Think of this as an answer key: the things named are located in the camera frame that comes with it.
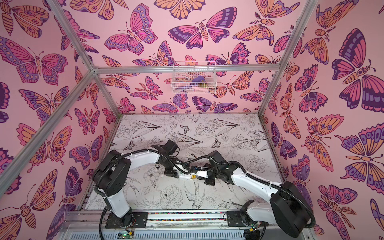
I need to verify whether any small white remote control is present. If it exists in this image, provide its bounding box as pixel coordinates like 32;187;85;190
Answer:
178;172;197;180

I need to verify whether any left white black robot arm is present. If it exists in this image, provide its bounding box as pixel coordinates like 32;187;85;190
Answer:
92;140;192;228

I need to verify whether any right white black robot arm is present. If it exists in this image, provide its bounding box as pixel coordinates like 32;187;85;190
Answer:
178;151;316;238

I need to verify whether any purple item in basket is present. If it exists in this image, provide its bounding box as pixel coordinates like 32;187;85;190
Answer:
191;76;206;85

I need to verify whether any small green circuit board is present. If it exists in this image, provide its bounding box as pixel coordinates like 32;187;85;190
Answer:
117;232;134;240

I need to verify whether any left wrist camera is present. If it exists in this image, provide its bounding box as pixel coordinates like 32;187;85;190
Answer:
175;165;191;175

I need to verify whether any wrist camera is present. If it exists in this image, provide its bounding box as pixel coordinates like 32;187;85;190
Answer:
192;169;208;179
175;165;191;175

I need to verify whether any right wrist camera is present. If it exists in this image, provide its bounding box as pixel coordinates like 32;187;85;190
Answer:
192;169;208;179

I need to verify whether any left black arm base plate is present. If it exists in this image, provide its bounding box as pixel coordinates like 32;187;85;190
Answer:
105;212;149;229

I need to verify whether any white wire basket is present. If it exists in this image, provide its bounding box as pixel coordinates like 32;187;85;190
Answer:
170;61;217;95

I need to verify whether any aluminium front rail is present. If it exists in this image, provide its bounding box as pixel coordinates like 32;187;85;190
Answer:
59;208;313;240

